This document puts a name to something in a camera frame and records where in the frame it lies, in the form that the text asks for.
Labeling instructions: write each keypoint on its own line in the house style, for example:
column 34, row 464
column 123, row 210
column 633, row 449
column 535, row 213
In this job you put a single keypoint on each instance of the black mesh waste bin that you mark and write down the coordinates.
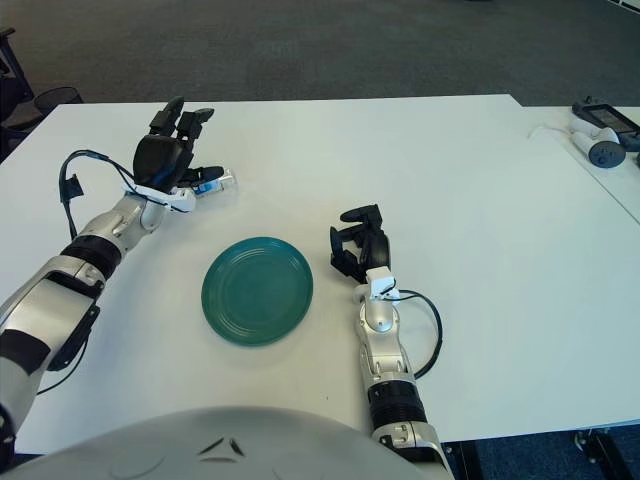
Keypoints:
column 57, row 97

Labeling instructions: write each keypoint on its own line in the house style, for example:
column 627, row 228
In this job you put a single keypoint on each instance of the grey robot torso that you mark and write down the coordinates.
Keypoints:
column 225, row 445

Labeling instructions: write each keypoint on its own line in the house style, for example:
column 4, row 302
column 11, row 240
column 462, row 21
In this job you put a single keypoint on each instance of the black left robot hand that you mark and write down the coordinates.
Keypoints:
column 157, row 160

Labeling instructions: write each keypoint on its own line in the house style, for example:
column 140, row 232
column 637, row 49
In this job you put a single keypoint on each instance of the black table leg frame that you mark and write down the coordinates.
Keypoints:
column 467, row 462
column 607, row 452

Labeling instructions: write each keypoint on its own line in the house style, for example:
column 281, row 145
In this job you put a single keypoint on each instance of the black handheld screen controller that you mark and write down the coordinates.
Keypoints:
column 605, row 117

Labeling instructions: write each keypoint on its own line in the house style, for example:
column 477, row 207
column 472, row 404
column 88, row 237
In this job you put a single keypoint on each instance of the black office chair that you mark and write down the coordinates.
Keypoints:
column 12, row 97

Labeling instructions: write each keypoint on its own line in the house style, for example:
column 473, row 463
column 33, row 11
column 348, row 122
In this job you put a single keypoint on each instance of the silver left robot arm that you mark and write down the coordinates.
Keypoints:
column 50, row 310

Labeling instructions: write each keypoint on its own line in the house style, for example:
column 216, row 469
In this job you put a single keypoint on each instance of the clear plastic water bottle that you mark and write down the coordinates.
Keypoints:
column 227, row 181

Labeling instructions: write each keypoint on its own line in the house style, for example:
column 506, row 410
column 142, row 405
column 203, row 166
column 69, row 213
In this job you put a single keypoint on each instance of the green round plate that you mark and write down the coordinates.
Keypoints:
column 257, row 292

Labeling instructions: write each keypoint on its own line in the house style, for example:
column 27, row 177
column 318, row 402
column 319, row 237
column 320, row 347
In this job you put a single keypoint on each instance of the white grey VR controller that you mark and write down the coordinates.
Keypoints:
column 602, row 152

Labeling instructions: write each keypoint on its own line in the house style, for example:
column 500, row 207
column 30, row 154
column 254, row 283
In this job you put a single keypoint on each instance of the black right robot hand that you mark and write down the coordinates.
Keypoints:
column 377, row 250

